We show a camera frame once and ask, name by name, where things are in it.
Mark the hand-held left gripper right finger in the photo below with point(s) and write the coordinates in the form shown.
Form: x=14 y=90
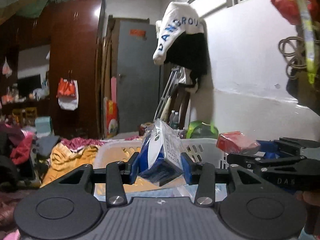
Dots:
x=187 y=168

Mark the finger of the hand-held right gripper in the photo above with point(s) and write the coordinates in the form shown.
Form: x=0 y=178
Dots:
x=295 y=143
x=265 y=161

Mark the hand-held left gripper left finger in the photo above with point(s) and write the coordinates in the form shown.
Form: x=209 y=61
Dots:
x=134 y=167

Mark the white plastic basket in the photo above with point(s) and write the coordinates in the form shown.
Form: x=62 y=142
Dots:
x=200 y=147

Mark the blue white packet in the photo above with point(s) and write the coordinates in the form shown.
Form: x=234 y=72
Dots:
x=155 y=152

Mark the red packet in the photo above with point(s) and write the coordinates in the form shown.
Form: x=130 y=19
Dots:
x=237 y=142

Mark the person's right hand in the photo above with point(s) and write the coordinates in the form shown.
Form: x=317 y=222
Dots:
x=311 y=210

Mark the green bag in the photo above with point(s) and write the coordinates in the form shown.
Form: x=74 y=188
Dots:
x=200 y=130

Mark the dark bag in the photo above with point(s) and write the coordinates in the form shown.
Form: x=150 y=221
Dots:
x=302 y=95

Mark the clear water bottle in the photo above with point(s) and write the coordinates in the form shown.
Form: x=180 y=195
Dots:
x=174 y=120

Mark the red yellow bag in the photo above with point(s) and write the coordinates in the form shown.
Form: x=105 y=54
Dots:
x=111 y=120

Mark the pink floral bedsheet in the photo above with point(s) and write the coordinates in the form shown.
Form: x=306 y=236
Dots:
x=80 y=142

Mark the orange blanket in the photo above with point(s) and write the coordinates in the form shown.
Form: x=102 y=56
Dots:
x=67 y=157

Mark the metal crutch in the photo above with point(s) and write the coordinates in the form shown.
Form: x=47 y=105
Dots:
x=166 y=92

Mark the grey door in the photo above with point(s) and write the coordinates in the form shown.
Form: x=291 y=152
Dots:
x=135 y=80

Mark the grey cloth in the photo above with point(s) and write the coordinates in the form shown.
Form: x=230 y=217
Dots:
x=47 y=143

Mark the teal box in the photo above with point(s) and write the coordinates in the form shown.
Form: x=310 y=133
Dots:
x=43 y=125

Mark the orange white plastic bag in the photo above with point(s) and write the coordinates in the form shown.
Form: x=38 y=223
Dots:
x=67 y=92

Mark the red cloth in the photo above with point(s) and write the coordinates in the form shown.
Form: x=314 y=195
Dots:
x=22 y=147

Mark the black garment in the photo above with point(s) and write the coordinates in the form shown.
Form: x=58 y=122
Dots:
x=190 y=52

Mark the black television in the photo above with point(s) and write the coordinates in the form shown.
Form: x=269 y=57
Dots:
x=28 y=85

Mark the brown wooden wardrobe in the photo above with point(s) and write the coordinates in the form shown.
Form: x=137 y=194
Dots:
x=72 y=42

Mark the red plastic bag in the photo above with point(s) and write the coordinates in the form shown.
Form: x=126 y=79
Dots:
x=285 y=0

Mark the white printed garment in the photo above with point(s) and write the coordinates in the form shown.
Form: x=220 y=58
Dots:
x=175 y=17

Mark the pink hanging plastic bag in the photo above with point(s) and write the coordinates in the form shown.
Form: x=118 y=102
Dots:
x=6 y=68

